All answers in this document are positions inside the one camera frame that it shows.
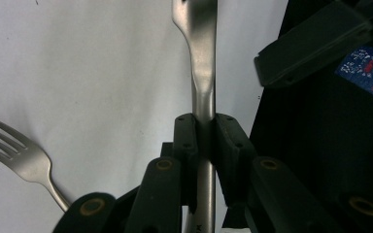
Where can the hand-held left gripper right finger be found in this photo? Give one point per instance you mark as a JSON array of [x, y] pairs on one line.
[[236, 161]]

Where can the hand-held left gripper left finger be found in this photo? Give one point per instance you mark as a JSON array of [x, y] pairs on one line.
[[157, 194]]

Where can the blue speckled sticker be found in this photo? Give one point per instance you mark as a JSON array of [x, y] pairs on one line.
[[366, 68]]

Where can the silver metal fork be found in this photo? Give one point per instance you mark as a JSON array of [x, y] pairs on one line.
[[26, 161]]

